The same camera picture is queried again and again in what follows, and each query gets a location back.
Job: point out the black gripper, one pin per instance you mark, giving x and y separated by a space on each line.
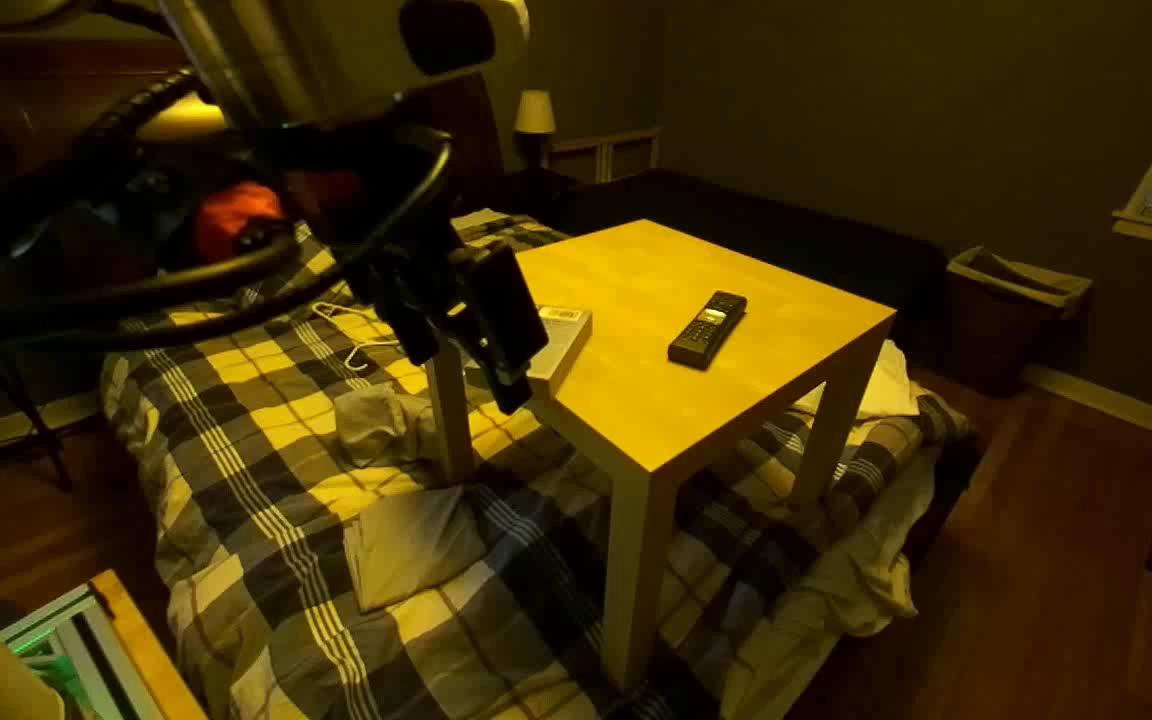
410 284

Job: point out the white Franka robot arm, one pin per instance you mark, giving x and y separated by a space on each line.
322 55

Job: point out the white clothes hanger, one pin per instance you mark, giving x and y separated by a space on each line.
358 354

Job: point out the grey white cloth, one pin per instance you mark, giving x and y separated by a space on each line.
372 426

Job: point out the light wooden side table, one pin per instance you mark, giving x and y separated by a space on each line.
681 401

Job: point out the white small shelf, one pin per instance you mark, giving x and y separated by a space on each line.
603 153

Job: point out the black remote control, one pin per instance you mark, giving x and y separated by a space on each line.
704 328

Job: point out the small table lamp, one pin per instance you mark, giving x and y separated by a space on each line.
533 115

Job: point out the plaid covered bed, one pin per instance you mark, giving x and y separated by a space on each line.
270 506

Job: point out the black futon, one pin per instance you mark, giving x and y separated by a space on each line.
790 242

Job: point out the white pillow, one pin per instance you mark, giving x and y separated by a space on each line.
890 386

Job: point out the white bed sheet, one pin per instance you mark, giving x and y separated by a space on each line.
859 587

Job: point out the black stand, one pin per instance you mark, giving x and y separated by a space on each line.
17 386

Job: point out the green box with wooden edge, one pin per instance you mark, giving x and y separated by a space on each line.
80 661

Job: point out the dark waste bin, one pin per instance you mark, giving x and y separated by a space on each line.
1010 320

